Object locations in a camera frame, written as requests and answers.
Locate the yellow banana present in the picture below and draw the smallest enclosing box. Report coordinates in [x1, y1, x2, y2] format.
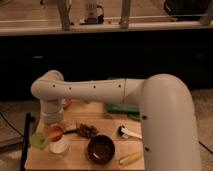
[119, 152, 143, 165]

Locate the black table clamp bar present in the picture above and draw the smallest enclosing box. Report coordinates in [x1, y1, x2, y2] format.
[20, 113, 35, 171]

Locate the white bottle on shelf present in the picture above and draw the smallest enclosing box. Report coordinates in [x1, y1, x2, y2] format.
[80, 0, 104, 25]

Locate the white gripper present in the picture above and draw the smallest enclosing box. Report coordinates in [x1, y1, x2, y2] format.
[40, 100, 64, 125]

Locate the dark brown bowl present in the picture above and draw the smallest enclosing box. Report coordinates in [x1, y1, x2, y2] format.
[87, 135, 115, 164]

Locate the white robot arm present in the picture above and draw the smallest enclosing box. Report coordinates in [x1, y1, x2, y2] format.
[31, 70, 202, 171]

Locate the white paper cup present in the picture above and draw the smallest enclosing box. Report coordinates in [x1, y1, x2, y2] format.
[49, 136, 69, 154]

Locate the green plastic cup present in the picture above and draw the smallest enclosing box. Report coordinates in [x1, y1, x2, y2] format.
[30, 133, 47, 149]

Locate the orange carrot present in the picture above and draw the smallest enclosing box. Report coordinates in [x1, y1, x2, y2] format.
[63, 99, 72, 108]

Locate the green tray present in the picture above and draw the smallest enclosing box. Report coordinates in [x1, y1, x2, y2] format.
[105, 103, 140, 121]

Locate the white handled brush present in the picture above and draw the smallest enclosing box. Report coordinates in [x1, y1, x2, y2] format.
[118, 126, 142, 139]

